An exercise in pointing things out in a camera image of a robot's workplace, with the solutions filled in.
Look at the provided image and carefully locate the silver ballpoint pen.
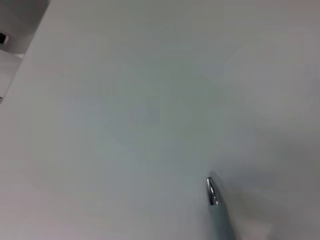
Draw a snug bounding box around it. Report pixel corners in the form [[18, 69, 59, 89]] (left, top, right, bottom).
[[206, 176, 242, 240]]

